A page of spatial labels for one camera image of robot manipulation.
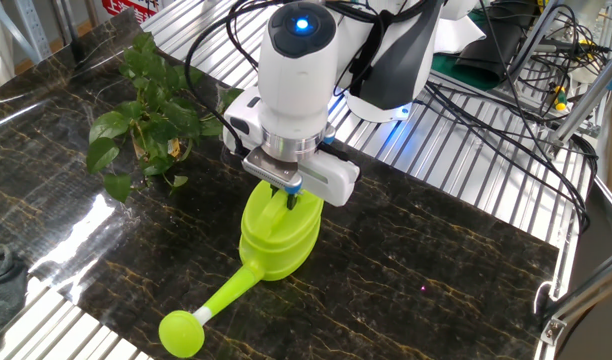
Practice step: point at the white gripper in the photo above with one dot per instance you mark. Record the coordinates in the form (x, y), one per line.
(333, 180)

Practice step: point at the lime green watering can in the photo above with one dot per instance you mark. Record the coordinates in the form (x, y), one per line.
(276, 245)

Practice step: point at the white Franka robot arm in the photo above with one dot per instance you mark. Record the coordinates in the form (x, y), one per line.
(296, 90)

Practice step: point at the green leafy potted plant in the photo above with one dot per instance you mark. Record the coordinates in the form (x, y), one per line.
(161, 120)

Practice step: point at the black marble pattern mat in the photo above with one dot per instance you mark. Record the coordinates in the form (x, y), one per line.
(411, 280)

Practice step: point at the red white sign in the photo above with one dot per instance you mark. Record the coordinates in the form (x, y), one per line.
(131, 7)

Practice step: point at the grey crumpled cloth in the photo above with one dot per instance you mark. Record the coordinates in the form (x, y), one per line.
(6, 285)

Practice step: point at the grey metal bar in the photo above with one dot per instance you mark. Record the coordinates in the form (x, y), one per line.
(531, 42)

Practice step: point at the grey perforated shelf upright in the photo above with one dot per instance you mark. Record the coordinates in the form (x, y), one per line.
(33, 27)

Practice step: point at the slanted aluminium profile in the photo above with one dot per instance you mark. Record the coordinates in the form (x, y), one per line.
(588, 97)

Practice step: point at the dark grey panel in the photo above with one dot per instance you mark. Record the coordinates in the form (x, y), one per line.
(603, 235)

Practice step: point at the silver blue-tipped flange bracket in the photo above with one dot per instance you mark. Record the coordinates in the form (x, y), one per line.
(273, 171)
(329, 135)

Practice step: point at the aluminium profile with bracket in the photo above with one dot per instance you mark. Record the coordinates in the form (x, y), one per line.
(581, 300)

